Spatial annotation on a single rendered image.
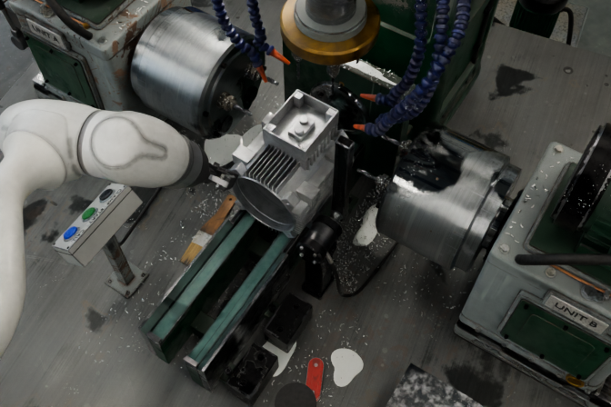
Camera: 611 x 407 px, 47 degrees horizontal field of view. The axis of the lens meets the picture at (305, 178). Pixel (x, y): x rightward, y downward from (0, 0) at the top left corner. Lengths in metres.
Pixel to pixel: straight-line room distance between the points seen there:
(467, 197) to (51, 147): 0.71
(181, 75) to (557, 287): 0.83
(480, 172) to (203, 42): 0.62
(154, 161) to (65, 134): 0.15
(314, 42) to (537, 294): 0.58
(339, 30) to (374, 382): 0.71
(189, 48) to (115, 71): 0.19
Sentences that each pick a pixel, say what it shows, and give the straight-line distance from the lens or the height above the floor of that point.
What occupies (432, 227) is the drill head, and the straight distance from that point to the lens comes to 1.33.
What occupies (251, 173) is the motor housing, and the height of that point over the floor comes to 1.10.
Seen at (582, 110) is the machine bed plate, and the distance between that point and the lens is 1.98.
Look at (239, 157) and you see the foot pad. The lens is 1.42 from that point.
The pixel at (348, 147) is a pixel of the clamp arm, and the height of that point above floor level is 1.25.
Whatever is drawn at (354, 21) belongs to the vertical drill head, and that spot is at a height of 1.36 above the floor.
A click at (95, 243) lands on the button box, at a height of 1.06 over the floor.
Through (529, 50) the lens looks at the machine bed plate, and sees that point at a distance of 2.07.
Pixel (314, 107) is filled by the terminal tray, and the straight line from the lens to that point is 1.44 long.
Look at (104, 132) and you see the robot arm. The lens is 1.00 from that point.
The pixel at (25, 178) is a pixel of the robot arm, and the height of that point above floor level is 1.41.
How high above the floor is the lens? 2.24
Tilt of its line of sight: 57 degrees down
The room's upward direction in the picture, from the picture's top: straight up
